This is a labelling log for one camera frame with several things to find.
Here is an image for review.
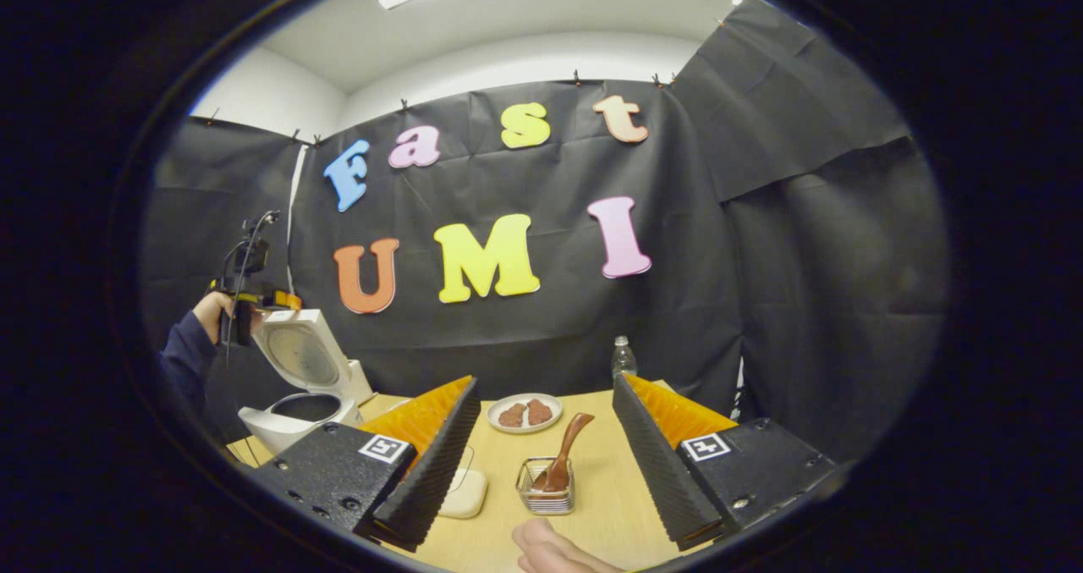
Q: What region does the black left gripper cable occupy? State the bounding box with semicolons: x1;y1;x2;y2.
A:
222;213;280;366

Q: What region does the white round plate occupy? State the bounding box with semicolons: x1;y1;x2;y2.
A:
487;393;563;434

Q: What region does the black backdrop cloth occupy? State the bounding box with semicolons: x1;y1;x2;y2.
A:
140;0;948;464

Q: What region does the clear plastic rice box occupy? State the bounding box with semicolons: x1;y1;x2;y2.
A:
438;446;489;520

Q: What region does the brown wooden spoon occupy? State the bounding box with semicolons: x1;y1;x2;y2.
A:
531;412;596;493

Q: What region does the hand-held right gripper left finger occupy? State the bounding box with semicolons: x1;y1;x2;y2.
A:
250;376;481;553

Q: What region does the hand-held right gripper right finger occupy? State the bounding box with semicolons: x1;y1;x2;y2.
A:
611;373;838;552

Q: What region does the white rice cooker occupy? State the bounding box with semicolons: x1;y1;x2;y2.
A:
238;308;376;455

